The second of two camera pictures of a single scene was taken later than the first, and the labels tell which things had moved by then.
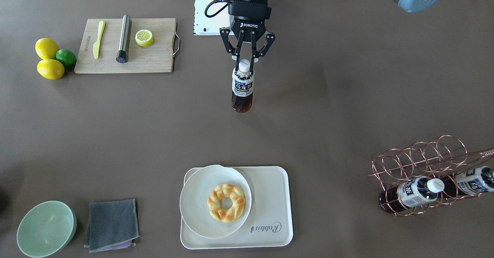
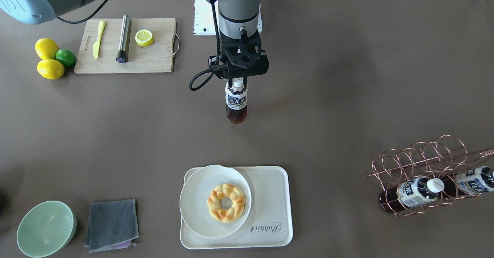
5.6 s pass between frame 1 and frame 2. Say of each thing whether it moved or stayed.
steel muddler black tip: stayed
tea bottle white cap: moved
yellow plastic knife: stayed
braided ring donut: stayed
